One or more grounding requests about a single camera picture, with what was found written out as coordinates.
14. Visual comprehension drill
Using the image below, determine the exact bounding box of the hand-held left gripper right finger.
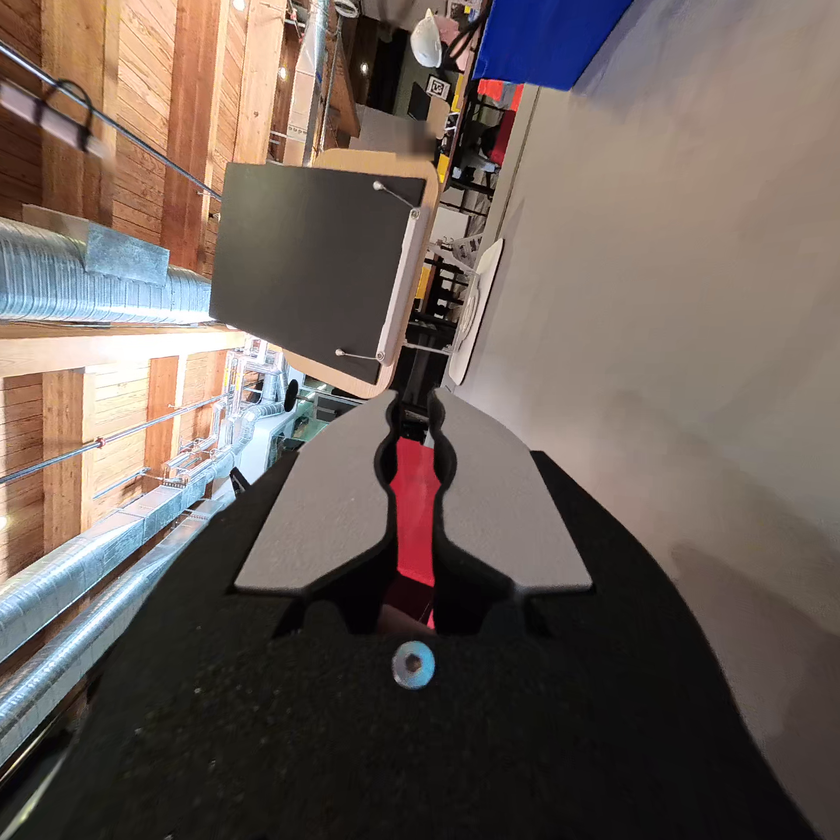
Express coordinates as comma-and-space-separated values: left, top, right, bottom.
428, 387, 595, 599

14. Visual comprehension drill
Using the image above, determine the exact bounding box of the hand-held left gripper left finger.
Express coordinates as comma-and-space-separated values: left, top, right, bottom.
233, 389, 400, 598

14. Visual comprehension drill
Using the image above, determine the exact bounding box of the red storage bin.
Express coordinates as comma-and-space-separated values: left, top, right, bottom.
382, 438, 439, 632

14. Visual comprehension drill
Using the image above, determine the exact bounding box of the blue storage bin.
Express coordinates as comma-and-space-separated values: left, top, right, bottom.
472, 0, 634, 91

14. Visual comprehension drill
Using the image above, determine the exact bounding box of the grey desk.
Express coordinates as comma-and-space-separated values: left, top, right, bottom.
453, 0, 840, 840

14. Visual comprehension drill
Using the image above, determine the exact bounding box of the wood-framed black board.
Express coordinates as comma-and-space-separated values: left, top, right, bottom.
209, 147, 441, 399

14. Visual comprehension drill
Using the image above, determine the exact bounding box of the orange traffic cone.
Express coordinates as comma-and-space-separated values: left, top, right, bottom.
478, 79, 526, 109

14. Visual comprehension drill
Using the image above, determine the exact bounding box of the rectangular silver duct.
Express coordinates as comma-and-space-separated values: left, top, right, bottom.
0, 459, 237, 664

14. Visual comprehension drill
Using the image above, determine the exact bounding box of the large round silver duct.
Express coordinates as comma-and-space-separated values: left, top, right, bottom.
0, 217, 214, 326

